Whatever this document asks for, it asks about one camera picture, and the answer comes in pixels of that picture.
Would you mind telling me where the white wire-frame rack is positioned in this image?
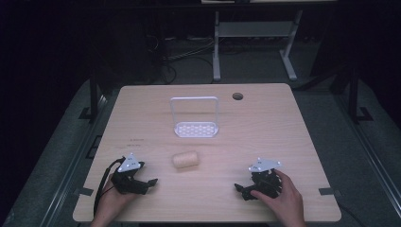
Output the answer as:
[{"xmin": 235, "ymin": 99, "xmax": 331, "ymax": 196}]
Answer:
[{"xmin": 169, "ymin": 96, "xmax": 219, "ymax": 139}]

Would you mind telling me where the person's right hand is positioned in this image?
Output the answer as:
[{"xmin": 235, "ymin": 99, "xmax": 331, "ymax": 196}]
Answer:
[{"xmin": 250, "ymin": 169, "xmax": 305, "ymax": 221}]

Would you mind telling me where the white metal desk frame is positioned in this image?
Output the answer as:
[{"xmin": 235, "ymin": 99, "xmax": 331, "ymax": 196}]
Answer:
[{"xmin": 212, "ymin": 9, "xmax": 305, "ymax": 83}]

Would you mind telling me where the black metal stand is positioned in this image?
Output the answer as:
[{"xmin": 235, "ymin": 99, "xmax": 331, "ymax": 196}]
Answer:
[
  {"xmin": 78, "ymin": 70, "xmax": 102, "ymax": 121},
  {"xmin": 345, "ymin": 65, "xmax": 375, "ymax": 125}
]

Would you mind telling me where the person's left hand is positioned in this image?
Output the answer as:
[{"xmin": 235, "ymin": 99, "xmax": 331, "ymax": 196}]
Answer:
[{"xmin": 91, "ymin": 173, "xmax": 140, "ymax": 225}]

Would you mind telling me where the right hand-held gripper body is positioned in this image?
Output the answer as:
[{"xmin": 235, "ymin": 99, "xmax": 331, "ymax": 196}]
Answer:
[{"xmin": 247, "ymin": 157, "xmax": 284, "ymax": 200}]

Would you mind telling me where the bundle of floor cables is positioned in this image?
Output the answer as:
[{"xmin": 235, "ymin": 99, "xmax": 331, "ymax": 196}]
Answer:
[{"xmin": 146, "ymin": 33, "xmax": 216, "ymax": 85}]

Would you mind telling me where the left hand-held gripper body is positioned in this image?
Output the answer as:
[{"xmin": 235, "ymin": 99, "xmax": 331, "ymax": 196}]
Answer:
[{"xmin": 110, "ymin": 152, "xmax": 147, "ymax": 195}]

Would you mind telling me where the beige thread roll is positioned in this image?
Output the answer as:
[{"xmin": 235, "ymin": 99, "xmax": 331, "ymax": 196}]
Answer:
[{"xmin": 171, "ymin": 150, "xmax": 201, "ymax": 169}]

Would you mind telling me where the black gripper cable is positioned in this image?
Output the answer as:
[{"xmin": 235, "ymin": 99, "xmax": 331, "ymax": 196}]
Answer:
[{"xmin": 93, "ymin": 156, "xmax": 127, "ymax": 217}]

